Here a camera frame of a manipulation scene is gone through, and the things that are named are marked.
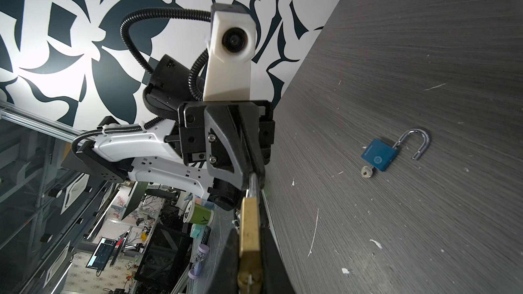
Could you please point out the blue padlock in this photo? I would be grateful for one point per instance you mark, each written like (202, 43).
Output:
(379, 155)

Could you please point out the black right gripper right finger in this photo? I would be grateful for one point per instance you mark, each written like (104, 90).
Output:
(275, 276)

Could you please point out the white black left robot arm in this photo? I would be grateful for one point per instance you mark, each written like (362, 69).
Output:
(148, 152)

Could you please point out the brass padlock with key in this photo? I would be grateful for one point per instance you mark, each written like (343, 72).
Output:
(250, 272)

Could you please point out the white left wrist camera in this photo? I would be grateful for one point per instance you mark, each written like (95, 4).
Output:
(230, 51)

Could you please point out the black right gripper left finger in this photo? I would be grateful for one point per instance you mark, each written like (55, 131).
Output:
(225, 278)

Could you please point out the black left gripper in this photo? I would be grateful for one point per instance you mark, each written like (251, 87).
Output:
(235, 138)

